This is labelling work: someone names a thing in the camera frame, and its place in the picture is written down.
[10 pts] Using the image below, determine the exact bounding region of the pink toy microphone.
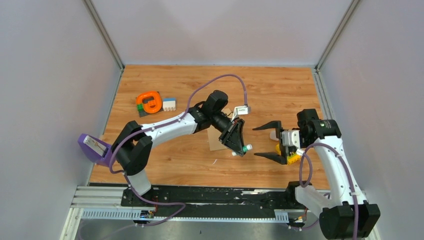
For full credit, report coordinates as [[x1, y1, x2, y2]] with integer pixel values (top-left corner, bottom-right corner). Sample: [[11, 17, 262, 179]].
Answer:
[[269, 130, 279, 142]]

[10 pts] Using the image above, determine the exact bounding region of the tan paper envelope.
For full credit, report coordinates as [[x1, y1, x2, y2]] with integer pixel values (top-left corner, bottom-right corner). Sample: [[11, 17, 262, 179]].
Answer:
[[207, 125, 226, 152]]

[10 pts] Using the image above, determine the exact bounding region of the purple box with card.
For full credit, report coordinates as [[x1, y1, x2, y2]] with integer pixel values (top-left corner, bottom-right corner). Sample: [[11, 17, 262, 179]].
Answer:
[[77, 133, 112, 168]]

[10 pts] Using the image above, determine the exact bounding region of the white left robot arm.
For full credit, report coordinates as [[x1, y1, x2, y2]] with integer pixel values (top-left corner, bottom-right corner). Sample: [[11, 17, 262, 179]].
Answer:
[[111, 90, 252, 207]]

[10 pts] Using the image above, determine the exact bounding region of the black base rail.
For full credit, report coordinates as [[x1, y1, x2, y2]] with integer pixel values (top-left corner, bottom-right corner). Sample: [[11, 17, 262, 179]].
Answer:
[[120, 185, 306, 219]]

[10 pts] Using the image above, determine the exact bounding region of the white green glue stick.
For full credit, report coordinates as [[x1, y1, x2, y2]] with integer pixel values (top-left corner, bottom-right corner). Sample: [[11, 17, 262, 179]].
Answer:
[[231, 144, 253, 157]]

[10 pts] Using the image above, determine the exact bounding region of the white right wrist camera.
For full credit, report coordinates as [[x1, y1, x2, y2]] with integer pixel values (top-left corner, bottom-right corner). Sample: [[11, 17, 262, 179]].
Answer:
[[280, 129, 301, 149]]

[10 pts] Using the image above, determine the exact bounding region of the green building block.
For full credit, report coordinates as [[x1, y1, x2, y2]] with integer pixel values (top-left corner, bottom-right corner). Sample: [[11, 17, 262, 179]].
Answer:
[[137, 104, 144, 113]]

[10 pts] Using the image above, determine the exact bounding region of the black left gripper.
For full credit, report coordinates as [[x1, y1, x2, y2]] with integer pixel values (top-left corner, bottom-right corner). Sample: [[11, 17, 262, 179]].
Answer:
[[211, 111, 246, 157]]

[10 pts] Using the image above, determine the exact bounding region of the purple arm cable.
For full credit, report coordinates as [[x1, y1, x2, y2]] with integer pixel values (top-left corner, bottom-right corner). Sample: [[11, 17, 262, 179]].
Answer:
[[108, 73, 249, 229], [288, 143, 360, 240]]

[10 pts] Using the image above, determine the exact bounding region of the orange curved toy track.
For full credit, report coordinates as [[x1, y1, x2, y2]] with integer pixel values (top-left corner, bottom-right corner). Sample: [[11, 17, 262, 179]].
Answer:
[[135, 91, 163, 115]]

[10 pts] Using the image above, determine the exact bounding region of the white and blue building block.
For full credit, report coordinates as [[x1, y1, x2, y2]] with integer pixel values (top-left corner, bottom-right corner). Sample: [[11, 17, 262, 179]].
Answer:
[[162, 97, 177, 112]]

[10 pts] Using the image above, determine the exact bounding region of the dark grey building plate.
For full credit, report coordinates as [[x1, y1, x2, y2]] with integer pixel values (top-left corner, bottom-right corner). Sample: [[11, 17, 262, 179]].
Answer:
[[138, 109, 149, 118]]

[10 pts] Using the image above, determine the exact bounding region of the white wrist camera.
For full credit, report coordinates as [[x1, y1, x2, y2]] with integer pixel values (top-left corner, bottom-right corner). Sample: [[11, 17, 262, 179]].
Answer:
[[280, 129, 301, 149], [231, 105, 251, 122]]

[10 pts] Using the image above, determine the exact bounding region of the yellow building block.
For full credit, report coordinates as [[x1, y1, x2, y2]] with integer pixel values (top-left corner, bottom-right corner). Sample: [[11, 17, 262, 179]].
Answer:
[[275, 144, 301, 165]]

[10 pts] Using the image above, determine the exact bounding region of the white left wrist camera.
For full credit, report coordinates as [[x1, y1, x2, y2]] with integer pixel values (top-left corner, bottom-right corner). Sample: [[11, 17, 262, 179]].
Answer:
[[231, 105, 251, 122]]

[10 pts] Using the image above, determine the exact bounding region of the white slotted cable duct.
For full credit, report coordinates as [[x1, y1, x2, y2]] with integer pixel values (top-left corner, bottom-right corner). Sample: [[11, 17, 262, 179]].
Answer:
[[81, 208, 289, 224]]

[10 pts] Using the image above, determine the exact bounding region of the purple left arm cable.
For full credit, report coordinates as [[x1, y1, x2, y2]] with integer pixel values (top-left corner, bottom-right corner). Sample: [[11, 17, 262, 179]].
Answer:
[[108, 73, 249, 229]]

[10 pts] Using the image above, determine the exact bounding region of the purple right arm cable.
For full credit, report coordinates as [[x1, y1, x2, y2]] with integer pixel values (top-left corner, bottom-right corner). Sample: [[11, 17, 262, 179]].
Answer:
[[288, 143, 360, 240]]

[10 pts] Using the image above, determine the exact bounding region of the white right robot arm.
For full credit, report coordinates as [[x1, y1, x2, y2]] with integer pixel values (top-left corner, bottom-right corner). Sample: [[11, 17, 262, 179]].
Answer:
[[256, 108, 381, 240]]

